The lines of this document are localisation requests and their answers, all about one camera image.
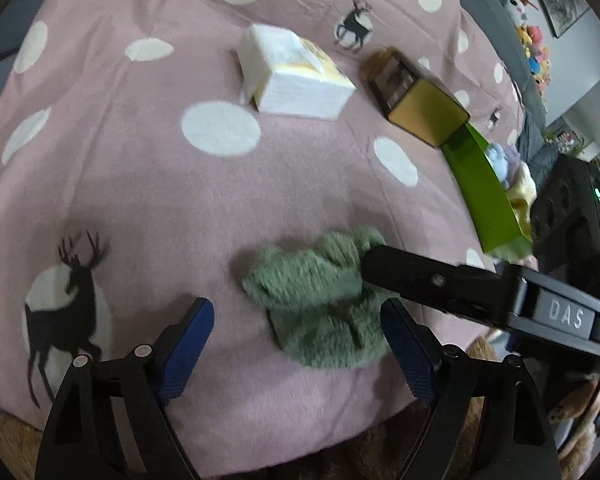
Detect green fuzzy towel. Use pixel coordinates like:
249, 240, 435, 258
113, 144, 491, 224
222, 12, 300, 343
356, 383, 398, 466
242, 226, 394, 370

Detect blue elephant plush toy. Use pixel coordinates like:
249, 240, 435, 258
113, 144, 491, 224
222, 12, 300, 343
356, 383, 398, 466
484, 143, 509, 188

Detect cream yellow towel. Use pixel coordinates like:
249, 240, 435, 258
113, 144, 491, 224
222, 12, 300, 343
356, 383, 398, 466
506, 162, 538, 238

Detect purple mesh bath pouf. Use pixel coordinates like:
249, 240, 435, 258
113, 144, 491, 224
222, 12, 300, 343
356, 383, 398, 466
504, 145, 522, 184

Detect green storage box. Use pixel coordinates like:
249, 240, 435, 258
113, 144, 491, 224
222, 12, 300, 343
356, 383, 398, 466
441, 122, 532, 261

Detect pink polka dot blanket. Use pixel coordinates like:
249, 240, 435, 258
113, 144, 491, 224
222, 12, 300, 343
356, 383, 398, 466
0, 0, 524, 476

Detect brown wooden box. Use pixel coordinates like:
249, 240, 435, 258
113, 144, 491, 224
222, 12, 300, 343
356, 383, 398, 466
361, 47, 470, 148

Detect pile of plush toys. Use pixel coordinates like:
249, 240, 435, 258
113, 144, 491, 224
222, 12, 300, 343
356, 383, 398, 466
506, 0, 552, 102

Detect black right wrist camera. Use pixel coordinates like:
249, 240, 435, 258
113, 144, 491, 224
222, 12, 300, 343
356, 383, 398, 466
531, 155, 600, 300

